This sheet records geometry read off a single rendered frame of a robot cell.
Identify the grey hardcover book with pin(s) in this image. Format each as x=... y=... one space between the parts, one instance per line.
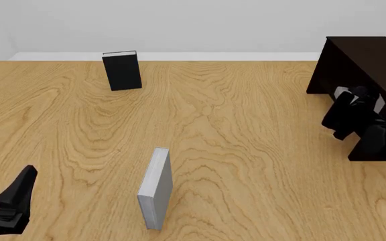
x=156 y=185

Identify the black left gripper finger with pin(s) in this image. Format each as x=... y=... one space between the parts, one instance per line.
x=18 y=193

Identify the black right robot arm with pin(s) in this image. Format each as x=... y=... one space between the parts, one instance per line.
x=375 y=138

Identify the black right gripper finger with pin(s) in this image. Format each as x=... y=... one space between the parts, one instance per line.
x=337 y=113
x=345 y=131

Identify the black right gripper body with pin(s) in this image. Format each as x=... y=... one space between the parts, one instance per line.
x=364 y=96

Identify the dark wooden cabinet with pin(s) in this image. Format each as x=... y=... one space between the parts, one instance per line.
x=367 y=60

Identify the black hardcover book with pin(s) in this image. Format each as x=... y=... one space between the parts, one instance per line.
x=122 y=71

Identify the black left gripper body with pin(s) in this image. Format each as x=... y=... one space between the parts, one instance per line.
x=2 y=226

